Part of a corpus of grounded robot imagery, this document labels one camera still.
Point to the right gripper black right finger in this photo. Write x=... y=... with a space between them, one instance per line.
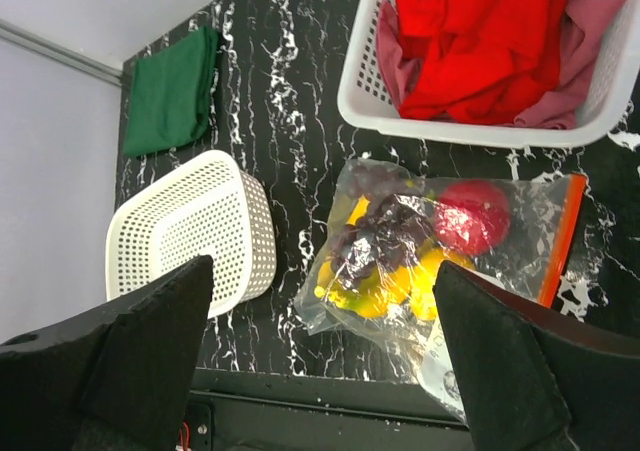
x=531 y=378

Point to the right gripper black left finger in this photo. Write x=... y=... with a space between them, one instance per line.
x=116 y=377

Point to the yellow fake banana bunch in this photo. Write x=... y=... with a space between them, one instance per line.
x=374 y=297

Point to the red fake apple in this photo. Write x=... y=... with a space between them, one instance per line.
x=472 y=217

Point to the purple fake grapes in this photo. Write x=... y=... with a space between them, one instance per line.
x=396 y=229

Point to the clear zip top bag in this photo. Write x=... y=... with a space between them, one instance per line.
x=528 y=263

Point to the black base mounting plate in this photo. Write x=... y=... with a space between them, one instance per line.
x=277 y=412

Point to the small white perforated basket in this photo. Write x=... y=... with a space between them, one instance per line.
x=207 y=206

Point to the folded green cloth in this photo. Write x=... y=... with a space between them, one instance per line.
x=170 y=98

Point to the large white laundry basket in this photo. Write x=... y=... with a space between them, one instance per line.
x=364 y=102

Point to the red cloth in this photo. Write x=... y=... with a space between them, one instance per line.
x=482 y=61

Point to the pink cloth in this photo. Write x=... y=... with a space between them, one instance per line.
x=583 y=25

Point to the aluminium corner frame post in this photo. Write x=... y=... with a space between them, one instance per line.
x=47 y=49

